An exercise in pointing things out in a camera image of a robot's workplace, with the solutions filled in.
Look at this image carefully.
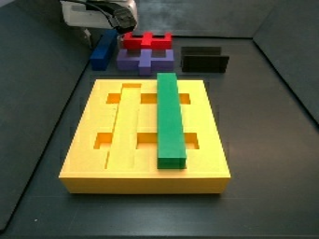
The blue long bar block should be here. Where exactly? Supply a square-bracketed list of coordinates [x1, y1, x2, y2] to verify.
[90, 30, 118, 71]

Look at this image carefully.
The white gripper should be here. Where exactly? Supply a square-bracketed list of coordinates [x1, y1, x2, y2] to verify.
[60, 0, 139, 31]

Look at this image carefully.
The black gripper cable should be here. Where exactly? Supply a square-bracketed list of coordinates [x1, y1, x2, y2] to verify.
[62, 0, 138, 35]

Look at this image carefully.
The green long bar block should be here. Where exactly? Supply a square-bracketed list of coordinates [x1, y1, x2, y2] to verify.
[158, 73, 187, 169]

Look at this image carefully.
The yellow slotted board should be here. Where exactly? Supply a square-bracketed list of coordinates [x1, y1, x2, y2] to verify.
[59, 79, 231, 194]

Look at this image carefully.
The red comb-shaped block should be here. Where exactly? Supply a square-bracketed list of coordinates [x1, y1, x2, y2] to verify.
[122, 32, 173, 49]

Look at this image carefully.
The purple comb-shaped block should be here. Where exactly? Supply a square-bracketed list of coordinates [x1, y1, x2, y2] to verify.
[117, 49, 175, 76]

